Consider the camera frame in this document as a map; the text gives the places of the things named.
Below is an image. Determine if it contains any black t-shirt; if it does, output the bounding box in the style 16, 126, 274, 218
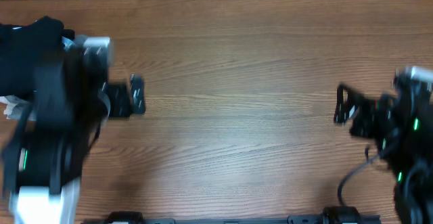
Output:
1, 16, 76, 96

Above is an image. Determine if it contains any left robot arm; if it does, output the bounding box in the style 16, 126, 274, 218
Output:
1, 35, 146, 223

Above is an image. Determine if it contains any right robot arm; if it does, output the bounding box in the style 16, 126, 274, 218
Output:
334, 66, 432, 223

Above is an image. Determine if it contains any white folded garment in stack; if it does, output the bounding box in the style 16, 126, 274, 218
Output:
1, 95, 33, 120

